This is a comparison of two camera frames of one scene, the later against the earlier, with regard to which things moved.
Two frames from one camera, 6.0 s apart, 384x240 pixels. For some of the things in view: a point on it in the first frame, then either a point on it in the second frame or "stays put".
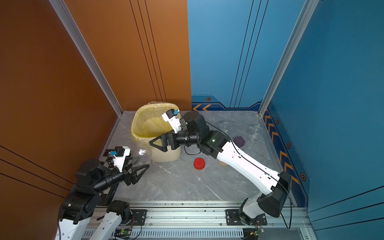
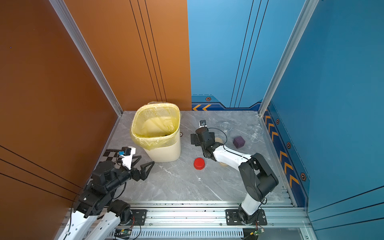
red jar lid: (199, 163) stays put
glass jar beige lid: (226, 126) stays put
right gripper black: (171, 136) -> (194, 137)
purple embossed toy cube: (239, 141) stays put
